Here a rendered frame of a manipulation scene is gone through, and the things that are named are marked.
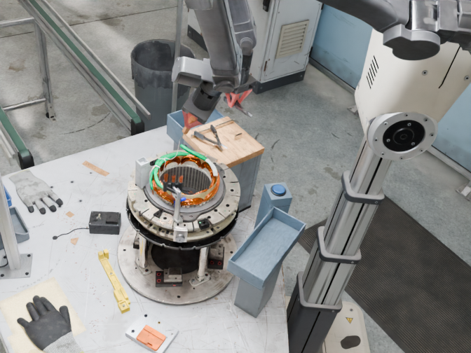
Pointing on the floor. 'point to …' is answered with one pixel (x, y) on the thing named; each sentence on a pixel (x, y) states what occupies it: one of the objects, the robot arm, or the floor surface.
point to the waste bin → (158, 100)
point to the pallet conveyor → (123, 109)
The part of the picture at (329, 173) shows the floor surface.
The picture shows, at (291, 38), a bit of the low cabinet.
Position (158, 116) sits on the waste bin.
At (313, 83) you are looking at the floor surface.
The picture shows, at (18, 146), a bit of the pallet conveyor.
